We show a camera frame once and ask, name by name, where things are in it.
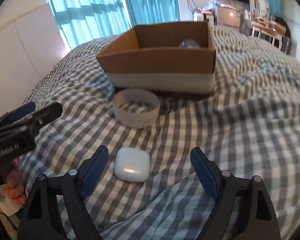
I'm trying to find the clear plastic water bottle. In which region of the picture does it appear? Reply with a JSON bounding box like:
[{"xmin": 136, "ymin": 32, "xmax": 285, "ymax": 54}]
[{"xmin": 179, "ymin": 39, "xmax": 200, "ymax": 48}]

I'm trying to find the person's left hand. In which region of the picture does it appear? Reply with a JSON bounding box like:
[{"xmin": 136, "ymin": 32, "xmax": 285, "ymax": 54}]
[{"xmin": 5, "ymin": 158, "xmax": 26, "ymax": 206}]

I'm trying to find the checkered bed quilt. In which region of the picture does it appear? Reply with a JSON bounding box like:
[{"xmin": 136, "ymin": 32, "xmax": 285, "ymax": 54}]
[{"xmin": 20, "ymin": 27, "xmax": 300, "ymax": 239}]

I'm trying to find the white earbuds case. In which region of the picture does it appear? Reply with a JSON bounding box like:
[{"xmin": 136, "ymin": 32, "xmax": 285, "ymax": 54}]
[{"xmin": 114, "ymin": 147, "xmax": 151, "ymax": 183}]

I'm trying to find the left teal curtain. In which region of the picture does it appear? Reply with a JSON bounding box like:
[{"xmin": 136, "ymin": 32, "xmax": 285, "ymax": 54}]
[{"xmin": 47, "ymin": 0, "xmax": 130, "ymax": 49}]

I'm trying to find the cardboard box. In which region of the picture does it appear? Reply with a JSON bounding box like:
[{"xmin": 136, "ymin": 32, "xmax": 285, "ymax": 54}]
[{"xmin": 96, "ymin": 21, "xmax": 216, "ymax": 96}]

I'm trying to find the middle teal curtain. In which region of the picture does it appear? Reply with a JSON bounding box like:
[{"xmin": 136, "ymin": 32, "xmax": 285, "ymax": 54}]
[{"xmin": 125, "ymin": 0, "xmax": 180, "ymax": 26}]

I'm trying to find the white dressing table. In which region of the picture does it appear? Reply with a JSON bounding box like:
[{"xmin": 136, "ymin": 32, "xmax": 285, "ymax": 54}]
[{"xmin": 242, "ymin": 19, "xmax": 285, "ymax": 50}]

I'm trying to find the black bag on table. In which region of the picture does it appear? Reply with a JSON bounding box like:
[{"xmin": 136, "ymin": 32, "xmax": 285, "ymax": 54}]
[{"xmin": 274, "ymin": 16, "xmax": 291, "ymax": 38}]

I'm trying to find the silver mini fridge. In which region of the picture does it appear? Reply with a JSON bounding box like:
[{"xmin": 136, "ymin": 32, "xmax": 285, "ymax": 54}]
[{"xmin": 216, "ymin": 6, "xmax": 241, "ymax": 28}]

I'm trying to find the oval vanity mirror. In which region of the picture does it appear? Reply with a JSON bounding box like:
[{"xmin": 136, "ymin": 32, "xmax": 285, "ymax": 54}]
[{"xmin": 250, "ymin": 0, "xmax": 269, "ymax": 18}]

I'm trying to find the white paper ring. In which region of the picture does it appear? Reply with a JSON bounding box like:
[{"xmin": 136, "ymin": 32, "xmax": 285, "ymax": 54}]
[{"xmin": 112, "ymin": 88, "xmax": 161, "ymax": 130}]

